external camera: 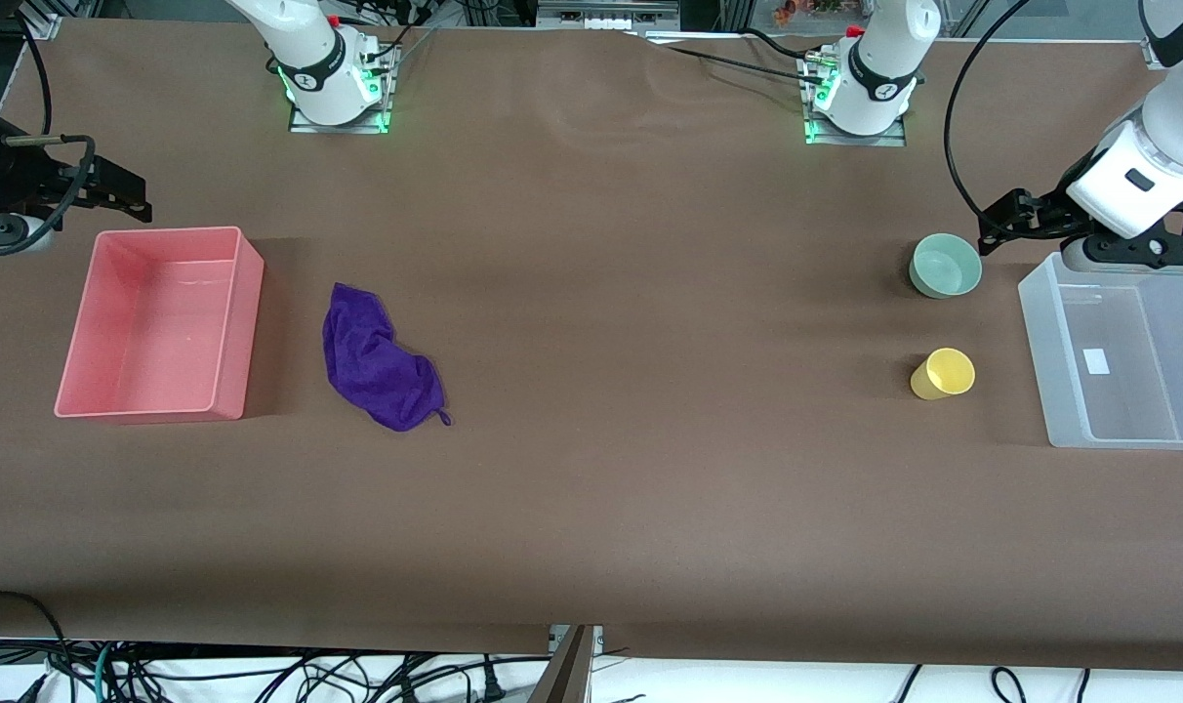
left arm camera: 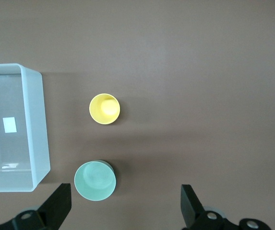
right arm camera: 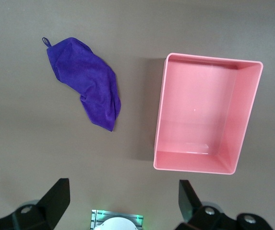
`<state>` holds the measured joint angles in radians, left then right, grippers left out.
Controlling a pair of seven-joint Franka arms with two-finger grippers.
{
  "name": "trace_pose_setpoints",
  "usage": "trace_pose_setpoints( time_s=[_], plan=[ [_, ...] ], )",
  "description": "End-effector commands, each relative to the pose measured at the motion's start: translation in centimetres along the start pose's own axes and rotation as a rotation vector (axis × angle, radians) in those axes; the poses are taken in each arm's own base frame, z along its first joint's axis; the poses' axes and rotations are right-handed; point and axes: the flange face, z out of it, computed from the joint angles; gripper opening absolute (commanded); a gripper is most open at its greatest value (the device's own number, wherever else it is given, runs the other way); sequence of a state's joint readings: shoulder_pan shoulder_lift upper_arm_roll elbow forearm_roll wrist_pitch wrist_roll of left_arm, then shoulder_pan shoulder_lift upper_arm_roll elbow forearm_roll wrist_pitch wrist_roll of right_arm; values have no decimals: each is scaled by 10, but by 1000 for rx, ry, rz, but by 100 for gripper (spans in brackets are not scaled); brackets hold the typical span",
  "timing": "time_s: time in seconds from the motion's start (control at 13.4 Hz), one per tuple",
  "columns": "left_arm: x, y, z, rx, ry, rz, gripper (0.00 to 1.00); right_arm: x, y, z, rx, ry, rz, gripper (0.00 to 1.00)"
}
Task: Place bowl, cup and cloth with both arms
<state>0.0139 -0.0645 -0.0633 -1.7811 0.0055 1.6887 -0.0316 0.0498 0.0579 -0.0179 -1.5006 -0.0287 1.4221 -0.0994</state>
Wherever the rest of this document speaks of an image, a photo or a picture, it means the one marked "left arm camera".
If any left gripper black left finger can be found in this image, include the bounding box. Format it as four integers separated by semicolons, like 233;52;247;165
0;183;72;230

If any translucent white plastic bin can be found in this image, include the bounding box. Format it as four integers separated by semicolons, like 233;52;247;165
0;63;51;193

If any yellow plastic cup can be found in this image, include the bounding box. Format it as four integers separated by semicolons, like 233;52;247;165
89;93;121;126

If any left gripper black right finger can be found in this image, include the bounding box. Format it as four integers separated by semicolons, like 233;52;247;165
180;184;271;230

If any mint green plastic cup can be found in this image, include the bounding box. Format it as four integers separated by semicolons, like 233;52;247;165
74;160;117;201

